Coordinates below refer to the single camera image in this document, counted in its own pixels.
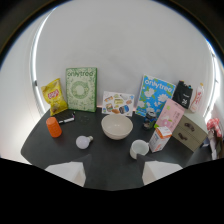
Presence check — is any orange plastic cup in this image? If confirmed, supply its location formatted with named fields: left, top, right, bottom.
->
left=45, top=116, right=63, bottom=139

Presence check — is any white mug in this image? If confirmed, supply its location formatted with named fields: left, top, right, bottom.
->
left=129, top=139, right=150, bottom=160

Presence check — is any white orange milk carton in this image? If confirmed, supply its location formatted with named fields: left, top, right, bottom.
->
left=148, top=125, right=173, bottom=154

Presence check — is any white light bulb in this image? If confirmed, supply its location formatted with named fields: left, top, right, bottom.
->
left=75, top=134, right=95, bottom=150

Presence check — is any beige drawer box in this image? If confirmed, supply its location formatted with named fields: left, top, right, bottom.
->
left=170, top=114, right=209, bottom=154

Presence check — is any dark drink can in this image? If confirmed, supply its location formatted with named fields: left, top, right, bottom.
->
left=143, top=110, right=158, bottom=130

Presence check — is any black marker pen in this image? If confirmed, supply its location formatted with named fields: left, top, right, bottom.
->
left=58, top=117, right=76, bottom=125

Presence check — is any pink tissue box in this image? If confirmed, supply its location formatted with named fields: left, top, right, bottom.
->
left=153, top=98, right=186, bottom=132

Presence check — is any black phone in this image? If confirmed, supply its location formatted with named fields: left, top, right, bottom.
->
left=54, top=109, right=76, bottom=123

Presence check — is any cream ceramic bowl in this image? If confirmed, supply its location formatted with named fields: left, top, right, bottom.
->
left=100, top=113, right=134, bottom=141

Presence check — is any red white cloth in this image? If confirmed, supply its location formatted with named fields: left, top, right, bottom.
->
left=206, top=117, right=223, bottom=138

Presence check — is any blue onlytree box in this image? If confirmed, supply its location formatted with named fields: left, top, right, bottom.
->
left=135, top=74, right=177, bottom=118

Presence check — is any yellow chips bag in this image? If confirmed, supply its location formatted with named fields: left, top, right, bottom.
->
left=40, top=77, right=69, bottom=117

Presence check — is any food picture card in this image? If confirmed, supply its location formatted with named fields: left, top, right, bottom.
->
left=101, top=90, right=136, bottom=117

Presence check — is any black pouch bag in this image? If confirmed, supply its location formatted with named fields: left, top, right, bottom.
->
left=171, top=80, right=194, bottom=110

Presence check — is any white pink bottle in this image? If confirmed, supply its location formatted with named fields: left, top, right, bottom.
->
left=189, top=82, right=205, bottom=114

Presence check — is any green onlytree box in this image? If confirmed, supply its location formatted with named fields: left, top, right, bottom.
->
left=65, top=67, right=98, bottom=113

